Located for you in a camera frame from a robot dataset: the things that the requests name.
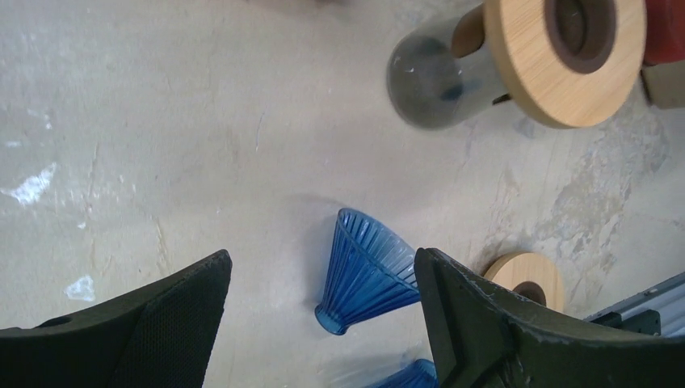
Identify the red black coffee carafe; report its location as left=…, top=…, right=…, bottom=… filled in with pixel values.
left=641, top=0, right=684, bottom=110

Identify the grey glass carafe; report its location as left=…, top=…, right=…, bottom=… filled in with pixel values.
left=386, top=5, right=511, bottom=129

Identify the blue glass dripper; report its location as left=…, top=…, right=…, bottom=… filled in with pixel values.
left=314, top=208, right=420, bottom=335
left=370, top=359, right=439, bottom=388

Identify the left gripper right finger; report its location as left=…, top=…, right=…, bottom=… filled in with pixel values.
left=414, top=248, right=684, bottom=387

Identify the wooden dripper ring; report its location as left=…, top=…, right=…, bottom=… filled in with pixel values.
left=482, top=0, right=648, bottom=130
left=483, top=251, right=565, bottom=314

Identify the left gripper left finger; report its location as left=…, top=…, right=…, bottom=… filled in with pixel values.
left=1, top=250, right=232, bottom=387

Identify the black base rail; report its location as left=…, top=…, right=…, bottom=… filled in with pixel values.
left=585, top=272, right=684, bottom=337

